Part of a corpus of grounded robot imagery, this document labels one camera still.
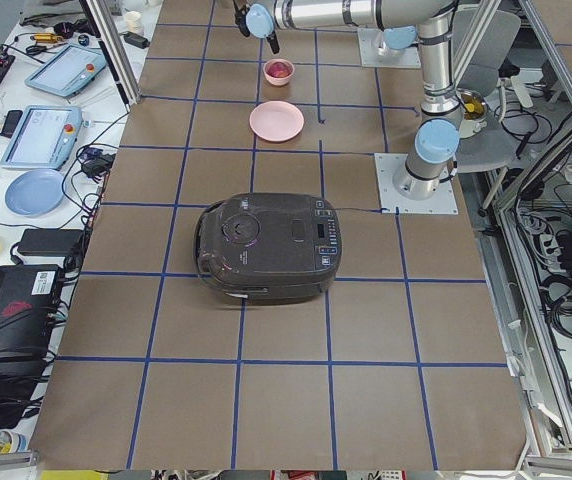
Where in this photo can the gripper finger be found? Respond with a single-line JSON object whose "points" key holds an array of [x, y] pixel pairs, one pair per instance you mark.
{"points": [[240, 15], [273, 42]]}

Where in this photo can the pink bowl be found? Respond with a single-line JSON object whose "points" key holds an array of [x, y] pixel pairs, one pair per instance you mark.
{"points": [[278, 82]]}

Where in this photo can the red apple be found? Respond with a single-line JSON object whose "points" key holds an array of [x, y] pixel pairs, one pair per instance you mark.
{"points": [[278, 69]]}

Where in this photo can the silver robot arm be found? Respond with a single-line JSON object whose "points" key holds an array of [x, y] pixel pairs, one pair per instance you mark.
{"points": [[442, 66]]}

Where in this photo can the pink plate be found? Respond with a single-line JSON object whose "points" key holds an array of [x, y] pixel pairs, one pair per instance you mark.
{"points": [[276, 121]]}

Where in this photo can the blue plate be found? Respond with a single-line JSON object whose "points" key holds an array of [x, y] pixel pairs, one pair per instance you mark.
{"points": [[35, 192]]}

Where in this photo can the white paper cup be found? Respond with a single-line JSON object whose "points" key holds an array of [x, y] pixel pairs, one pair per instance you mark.
{"points": [[133, 20]]}

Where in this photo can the teach pendant upper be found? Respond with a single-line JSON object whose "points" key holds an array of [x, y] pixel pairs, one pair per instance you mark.
{"points": [[68, 72]]}

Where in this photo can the teach pendant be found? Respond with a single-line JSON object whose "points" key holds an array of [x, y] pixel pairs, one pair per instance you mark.
{"points": [[68, 72], [43, 138]]}

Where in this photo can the black rice cooker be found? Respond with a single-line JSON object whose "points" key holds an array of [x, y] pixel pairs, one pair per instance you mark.
{"points": [[269, 246]]}

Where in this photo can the metal pot with yellow content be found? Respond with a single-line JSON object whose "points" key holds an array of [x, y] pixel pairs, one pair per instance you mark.
{"points": [[474, 113]]}

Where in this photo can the teach pendant lower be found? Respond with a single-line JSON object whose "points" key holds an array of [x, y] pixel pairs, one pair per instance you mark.
{"points": [[43, 138]]}

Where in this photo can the black phone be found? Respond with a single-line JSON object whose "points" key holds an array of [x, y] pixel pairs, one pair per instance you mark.
{"points": [[11, 122]]}

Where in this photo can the black power brick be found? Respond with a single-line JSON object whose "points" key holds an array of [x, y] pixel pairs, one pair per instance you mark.
{"points": [[49, 242]]}

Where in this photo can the black computer box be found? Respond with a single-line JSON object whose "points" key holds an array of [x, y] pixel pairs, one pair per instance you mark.
{"points": [[29, 301]]}

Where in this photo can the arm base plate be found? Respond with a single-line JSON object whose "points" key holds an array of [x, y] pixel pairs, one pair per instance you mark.
{"points": [[400, 193], [391, 48]]}

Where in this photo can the aluminium frame post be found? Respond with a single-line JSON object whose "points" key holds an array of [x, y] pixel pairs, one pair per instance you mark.
{"points": [[110, 43]]}

